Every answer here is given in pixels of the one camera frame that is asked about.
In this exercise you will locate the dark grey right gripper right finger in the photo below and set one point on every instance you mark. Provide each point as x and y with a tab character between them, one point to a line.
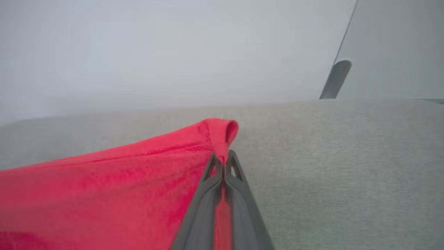
246	215

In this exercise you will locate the grey metal bracket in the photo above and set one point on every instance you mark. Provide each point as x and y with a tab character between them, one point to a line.
335	80

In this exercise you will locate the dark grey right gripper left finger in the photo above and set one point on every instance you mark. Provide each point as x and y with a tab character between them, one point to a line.
201	208

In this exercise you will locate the red jersey with white stripes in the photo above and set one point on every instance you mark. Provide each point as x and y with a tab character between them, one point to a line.
121	194

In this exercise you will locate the grey fabric table cover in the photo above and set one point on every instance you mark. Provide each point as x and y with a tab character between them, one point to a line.
347	173

